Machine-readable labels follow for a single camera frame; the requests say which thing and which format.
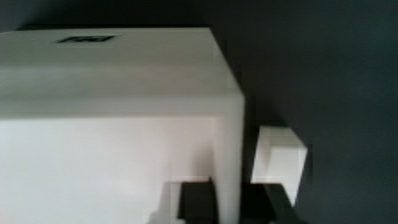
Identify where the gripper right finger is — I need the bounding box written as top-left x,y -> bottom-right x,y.
240,183 -> 309,224

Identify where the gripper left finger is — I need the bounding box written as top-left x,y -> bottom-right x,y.
178,182 -> 218,224

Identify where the white drawer cabinet box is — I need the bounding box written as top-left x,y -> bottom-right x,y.
0,28 -> 243,224

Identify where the white L-shaped border fence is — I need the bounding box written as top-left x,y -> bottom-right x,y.
250,127 -> 307,202

